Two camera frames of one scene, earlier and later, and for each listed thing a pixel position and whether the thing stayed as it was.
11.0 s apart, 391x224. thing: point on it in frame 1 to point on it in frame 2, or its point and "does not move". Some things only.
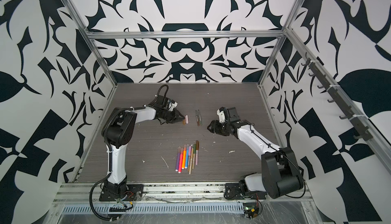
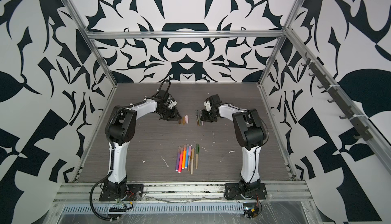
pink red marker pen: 179,171 does not move
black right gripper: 215,128 to 204,113
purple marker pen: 177,159 does not move
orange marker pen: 184,157 does not move
